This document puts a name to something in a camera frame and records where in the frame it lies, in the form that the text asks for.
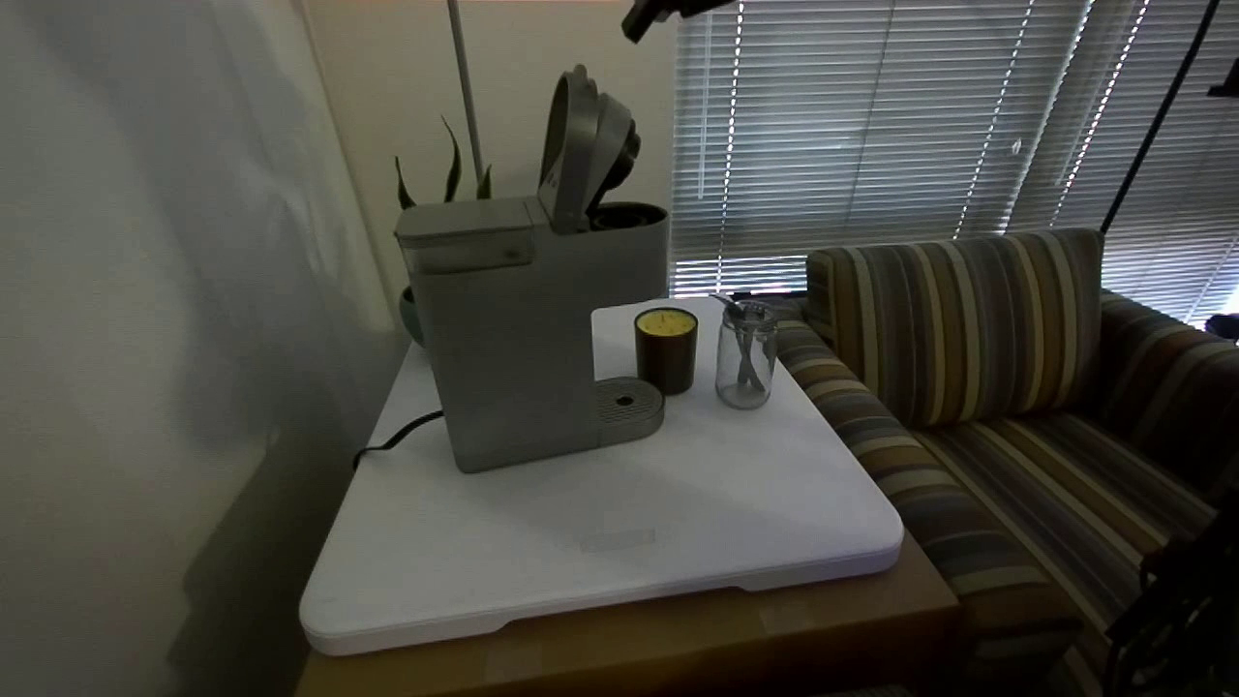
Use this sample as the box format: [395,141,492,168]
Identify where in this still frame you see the grey pod coffee maker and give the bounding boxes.
[392,63,672,478]

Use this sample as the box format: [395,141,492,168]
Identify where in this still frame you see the thin metal lamp pole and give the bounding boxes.
[447,0,489,187]

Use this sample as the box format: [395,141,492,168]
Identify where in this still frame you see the dark candle jar yellow wax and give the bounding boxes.
[630,303,701,398]

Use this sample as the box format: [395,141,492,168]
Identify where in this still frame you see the clear glass jar with utensils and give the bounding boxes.
[713,289,777,416]

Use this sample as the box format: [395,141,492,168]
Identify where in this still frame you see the black slanted stand pole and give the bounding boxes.
[1096,0,1222,235]

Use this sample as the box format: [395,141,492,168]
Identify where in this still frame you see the striped fabric armchair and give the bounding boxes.
[771,230,1239,697]

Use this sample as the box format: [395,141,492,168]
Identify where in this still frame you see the white plastic board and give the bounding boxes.
[296,297,906,657]

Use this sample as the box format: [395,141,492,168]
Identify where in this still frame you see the wooden side table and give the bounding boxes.
[290,536,965,697]

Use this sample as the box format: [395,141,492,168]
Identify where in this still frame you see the black power cord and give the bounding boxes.
[347,408,451,471]

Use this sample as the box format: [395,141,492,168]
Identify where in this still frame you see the black metal frame object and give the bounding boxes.
[1101,509,1239,697]

